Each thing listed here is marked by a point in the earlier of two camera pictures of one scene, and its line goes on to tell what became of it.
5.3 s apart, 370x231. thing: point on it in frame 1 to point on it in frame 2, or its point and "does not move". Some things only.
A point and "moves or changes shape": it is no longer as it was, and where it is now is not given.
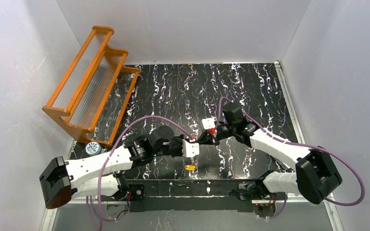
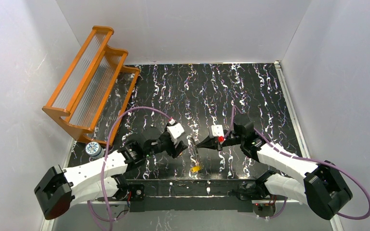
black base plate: x=192 y=195 does not move
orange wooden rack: x=91 y=98 does not move
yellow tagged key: x=190 y=167 moves or changes shape
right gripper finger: x=206 y=138 to x=211 y=142
